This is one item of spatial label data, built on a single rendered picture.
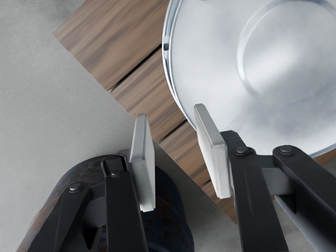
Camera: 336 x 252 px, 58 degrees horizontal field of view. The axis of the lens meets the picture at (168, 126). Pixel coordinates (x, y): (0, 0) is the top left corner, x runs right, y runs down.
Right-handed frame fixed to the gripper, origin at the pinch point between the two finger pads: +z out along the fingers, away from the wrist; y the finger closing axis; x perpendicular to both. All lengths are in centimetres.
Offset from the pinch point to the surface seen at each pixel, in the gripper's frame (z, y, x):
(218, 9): 19.3, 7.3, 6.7
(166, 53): 20.1, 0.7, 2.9
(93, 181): 43, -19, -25
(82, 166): 52, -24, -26
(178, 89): 19.3, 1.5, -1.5
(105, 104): 56, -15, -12
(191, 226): 57, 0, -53
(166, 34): 20.0, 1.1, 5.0
